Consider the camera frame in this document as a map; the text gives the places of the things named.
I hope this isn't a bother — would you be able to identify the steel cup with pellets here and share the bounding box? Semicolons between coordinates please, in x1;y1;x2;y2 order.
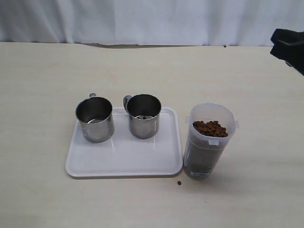
75;93;114;143

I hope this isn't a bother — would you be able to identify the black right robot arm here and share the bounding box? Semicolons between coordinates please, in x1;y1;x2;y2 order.
270;28;304;75

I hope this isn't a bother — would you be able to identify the white plastic tray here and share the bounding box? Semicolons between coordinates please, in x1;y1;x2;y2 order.
65;107;183;179

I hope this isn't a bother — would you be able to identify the clear plastic tall container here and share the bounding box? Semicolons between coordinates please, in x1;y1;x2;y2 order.
183;103;236;180

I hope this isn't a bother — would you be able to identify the white curtain backdrop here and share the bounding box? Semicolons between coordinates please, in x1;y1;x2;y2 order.
0;0;304;46

